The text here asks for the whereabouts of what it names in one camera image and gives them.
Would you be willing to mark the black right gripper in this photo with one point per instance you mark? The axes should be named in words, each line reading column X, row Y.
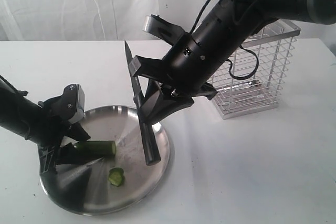
column 186, row 67

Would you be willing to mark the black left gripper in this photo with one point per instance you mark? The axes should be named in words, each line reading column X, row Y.
column 48, row 132

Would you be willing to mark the black handled knife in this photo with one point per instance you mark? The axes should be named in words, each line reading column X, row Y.
column 151, row 150

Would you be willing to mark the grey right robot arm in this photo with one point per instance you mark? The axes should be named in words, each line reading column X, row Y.
column 309, row 11

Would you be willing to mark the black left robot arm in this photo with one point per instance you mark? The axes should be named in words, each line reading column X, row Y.
column 17, row 111

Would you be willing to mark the green object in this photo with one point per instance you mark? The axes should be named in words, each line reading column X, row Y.
column 116, row 176

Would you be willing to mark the round stainless steel plate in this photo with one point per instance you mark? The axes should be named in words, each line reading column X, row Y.
column 84, row 189

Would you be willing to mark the white backdrop curtain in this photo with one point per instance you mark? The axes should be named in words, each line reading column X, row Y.
column 90, row 19

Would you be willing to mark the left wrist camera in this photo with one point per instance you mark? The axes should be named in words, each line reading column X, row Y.
column 69, row 106

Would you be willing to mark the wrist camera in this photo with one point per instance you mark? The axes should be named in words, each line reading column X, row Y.
column 69, row 106
column 163, row 30

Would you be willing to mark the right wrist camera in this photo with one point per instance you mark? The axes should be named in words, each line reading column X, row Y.
column 163, row 30

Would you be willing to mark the wire mesh utensil holder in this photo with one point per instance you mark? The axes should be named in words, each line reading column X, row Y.
column 253, row 78

